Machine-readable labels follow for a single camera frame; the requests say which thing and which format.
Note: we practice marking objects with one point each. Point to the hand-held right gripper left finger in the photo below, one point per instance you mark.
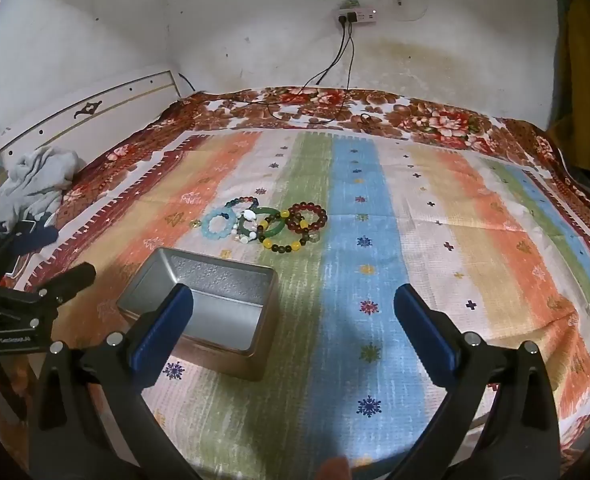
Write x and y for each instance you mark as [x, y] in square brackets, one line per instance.
[162, 325]

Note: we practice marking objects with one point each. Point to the silver metal tin box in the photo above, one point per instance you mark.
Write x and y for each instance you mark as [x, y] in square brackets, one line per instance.
[225, 310]

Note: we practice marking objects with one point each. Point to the striped colourful mat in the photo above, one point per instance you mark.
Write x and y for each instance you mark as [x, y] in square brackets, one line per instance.
[355, 185]

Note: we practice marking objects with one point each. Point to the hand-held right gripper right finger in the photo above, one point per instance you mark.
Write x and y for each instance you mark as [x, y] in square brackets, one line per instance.
[425, 335]

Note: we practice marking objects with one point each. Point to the white power strip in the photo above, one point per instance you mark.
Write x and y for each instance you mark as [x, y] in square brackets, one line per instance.
[365, 15]

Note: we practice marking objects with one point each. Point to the yellow cloth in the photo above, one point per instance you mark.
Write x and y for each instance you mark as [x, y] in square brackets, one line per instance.
[585, 85]

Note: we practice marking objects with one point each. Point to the grey cloth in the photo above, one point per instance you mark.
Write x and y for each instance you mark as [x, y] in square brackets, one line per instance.
[35, 175]

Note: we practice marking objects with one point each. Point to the person's right hand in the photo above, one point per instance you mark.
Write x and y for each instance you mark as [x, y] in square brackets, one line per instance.
[334, 470]

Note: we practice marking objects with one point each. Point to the white headboard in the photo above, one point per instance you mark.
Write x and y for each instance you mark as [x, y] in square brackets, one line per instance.
[100, 95]

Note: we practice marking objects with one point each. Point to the dark blue cloth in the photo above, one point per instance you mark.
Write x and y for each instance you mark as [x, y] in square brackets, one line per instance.
[40, 240]

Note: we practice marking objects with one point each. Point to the green jade bangle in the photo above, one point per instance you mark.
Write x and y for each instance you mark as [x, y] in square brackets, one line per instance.
[271, 232]

